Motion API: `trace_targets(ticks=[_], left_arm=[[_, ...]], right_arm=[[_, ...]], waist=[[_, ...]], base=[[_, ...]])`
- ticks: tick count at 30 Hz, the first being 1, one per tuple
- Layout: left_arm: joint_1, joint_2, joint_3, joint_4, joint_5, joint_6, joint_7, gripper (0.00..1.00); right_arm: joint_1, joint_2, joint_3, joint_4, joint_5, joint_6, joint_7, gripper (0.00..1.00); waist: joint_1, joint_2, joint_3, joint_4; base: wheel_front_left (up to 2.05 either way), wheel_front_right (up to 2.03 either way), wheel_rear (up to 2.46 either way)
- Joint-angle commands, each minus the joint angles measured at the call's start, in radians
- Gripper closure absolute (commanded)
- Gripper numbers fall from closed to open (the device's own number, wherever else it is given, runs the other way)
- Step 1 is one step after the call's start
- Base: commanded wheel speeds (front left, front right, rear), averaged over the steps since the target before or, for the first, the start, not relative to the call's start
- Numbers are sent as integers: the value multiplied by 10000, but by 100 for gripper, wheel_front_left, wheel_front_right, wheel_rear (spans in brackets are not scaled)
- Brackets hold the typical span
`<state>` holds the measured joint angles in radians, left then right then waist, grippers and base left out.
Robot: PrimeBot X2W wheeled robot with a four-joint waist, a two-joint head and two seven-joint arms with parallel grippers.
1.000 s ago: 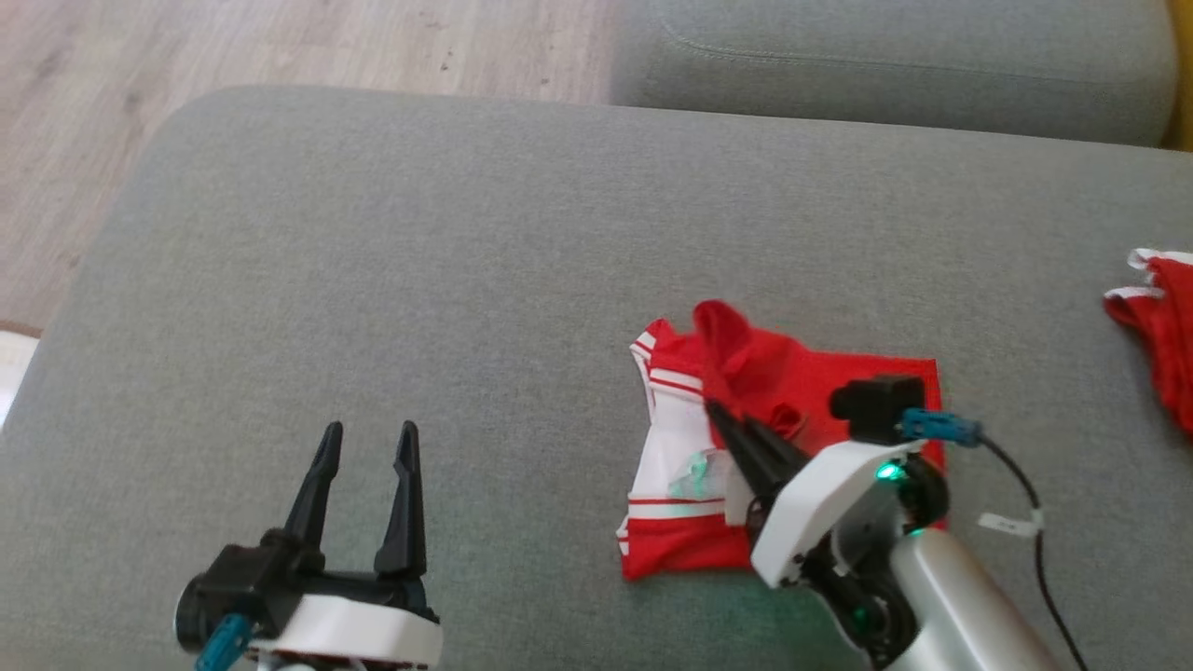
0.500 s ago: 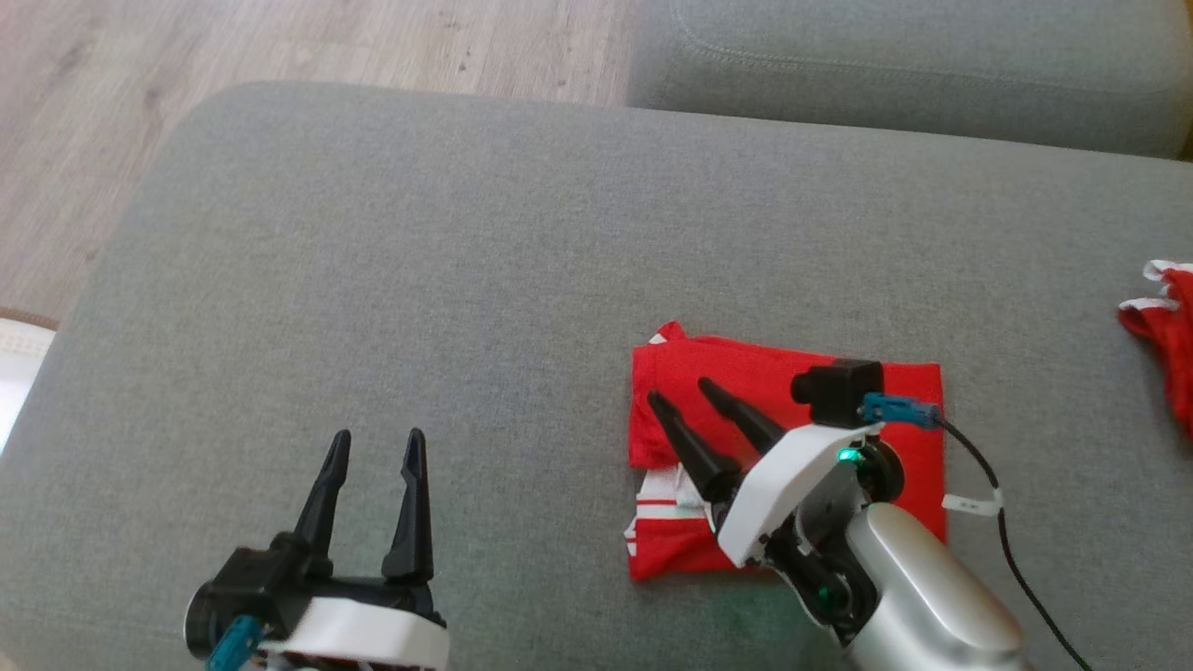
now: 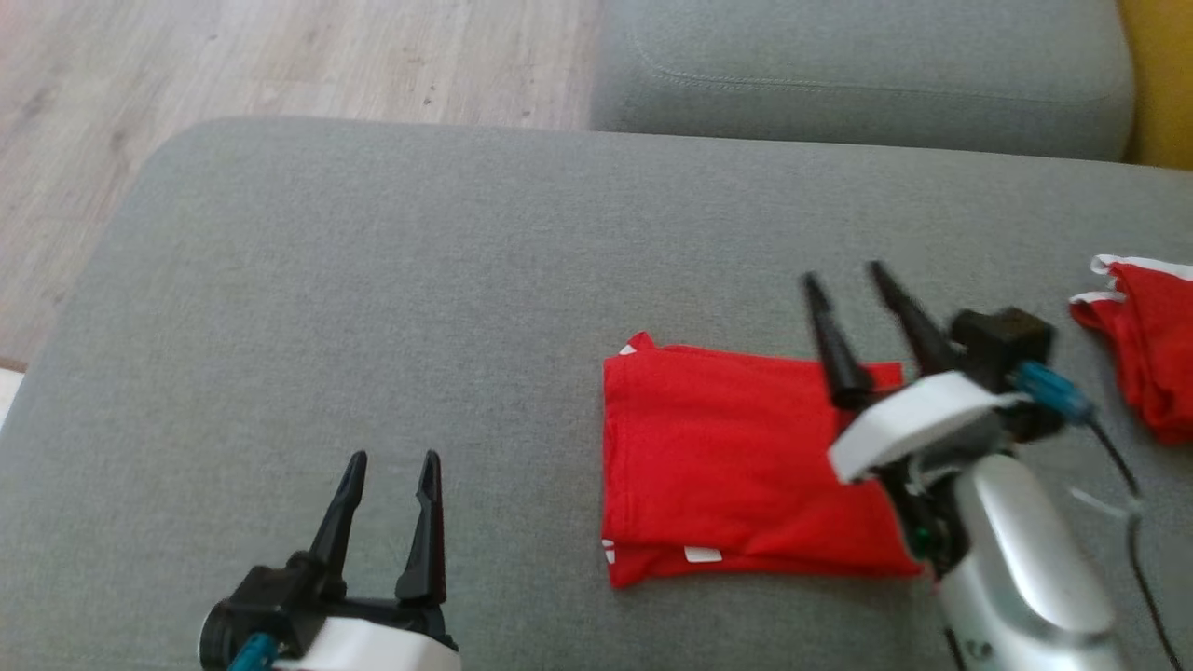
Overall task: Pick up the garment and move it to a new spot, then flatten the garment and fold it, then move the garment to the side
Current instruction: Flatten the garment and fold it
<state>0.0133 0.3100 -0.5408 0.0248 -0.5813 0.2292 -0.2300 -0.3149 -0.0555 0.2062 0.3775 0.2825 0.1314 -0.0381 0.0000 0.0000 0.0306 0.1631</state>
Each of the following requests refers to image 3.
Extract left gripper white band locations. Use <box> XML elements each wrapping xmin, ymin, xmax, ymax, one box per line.
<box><xmin>275</xmin><ymin>451</ymin><xmax>462</xmax><ymax>671</ymax></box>

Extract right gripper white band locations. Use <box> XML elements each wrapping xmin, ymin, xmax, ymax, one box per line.
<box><xmin>801</xmin><ymin>262</ymin><xmax>1022</xmax><ymax>575</ymax></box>

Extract red basketball jersey white trim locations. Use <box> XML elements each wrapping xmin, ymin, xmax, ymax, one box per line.
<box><xmin>601</xmin><ymin>331</ymin><xmax>924</xmax><ymax>590</ymax></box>

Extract red shorts with white hem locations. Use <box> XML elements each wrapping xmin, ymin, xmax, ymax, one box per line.
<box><xmin>1070</xmin><ymin>253</ymin><xmax>1193</xmax><ymax>445</ymax></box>

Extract large grey sofa chaise cushion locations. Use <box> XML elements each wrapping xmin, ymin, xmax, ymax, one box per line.
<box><xmin>0</xmin><ymin>116</ymin><xmax>1193</xmax><ymax>671</ymax></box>

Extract grey sofa seat cushion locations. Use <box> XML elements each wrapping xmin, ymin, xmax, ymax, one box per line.
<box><xmin>589</xmin><ymin>0</ymin><xmax>1136</xmax><ymax>161</ymax></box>

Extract yellow sofa backrest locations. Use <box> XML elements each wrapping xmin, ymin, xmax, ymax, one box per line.
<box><xmin>1118</xmin><ymin>0</ymin><xmax>1193</xmax><ymax>171</ymax></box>

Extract left cable with blue plug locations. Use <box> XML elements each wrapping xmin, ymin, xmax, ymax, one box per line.
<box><xmin>226</xmin><ymin>634</ymin><xmax>281</xmax><ymax>671</ymax></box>

